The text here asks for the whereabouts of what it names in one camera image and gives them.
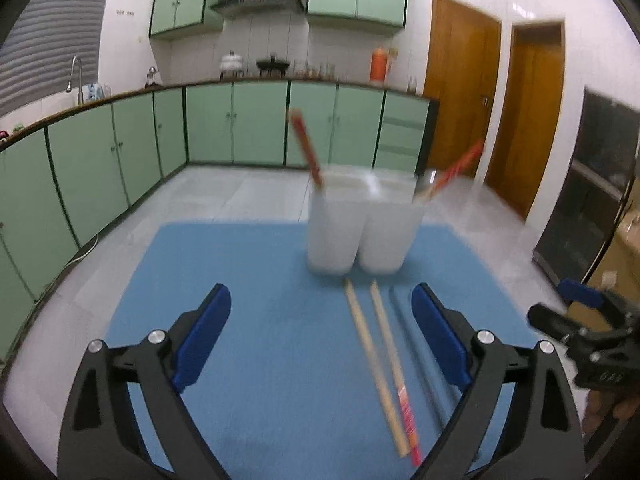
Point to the red-ended wooden chopstick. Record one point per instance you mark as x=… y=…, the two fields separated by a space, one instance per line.
x=457 y=165
x=395 y=370
x=307 y=147

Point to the white two-compartment utensil holder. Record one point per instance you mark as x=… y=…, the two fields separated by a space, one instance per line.
x=340 y=230

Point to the bottles beside sink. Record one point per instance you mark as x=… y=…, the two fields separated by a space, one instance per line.
x=97 y=91

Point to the wooden door in frame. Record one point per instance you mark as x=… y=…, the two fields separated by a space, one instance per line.
x=535 y=120

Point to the white cooking pot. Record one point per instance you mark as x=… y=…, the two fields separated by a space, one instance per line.
x=232 y=64

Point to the black wok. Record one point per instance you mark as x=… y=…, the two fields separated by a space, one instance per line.
x=273 y=65

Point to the green base cabinet run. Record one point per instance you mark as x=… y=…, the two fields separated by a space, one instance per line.
x=85 y=175

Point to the closed wooden door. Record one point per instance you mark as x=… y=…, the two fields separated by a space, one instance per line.
x=460 y=85

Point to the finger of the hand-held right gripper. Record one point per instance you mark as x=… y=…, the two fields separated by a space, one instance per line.
x=580 y=292
x=550 y=321

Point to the blue mat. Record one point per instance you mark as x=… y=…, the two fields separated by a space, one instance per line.
x=260 y=310

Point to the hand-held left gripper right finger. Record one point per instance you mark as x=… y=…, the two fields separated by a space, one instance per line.
x=442 y=335

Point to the black glass-front cabinet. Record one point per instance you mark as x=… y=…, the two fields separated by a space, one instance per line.
x=585 y=180

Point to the person's right hand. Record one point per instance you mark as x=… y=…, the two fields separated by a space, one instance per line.
x=607 y=410

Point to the small kettle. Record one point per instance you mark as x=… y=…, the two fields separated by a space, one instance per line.
x=152 y=78

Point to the green base cabinet with drawers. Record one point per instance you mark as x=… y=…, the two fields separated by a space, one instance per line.
x=260 y=122

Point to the plain wooden chopstick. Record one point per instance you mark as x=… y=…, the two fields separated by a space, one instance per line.
x=372 y=360

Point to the dark blue chopstick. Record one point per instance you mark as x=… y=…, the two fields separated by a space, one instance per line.
x=412 y=345

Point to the chrome sink faucet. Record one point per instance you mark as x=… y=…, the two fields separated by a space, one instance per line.
x=77 y=80

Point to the grey window blind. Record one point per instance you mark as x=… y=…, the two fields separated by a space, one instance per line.
x=45 y=35

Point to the cardboard box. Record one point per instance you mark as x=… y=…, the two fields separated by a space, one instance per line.
x=625 y=260

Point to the small glass jar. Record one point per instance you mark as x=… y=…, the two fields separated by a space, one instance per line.
x=412 y=86

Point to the jars on counter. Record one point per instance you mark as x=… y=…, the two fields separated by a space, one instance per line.
x=315 y=71

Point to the orange thermos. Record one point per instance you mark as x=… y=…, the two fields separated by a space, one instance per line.
x=380 y=66

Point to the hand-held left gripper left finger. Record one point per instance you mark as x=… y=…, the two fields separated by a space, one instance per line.
x=202 y=337

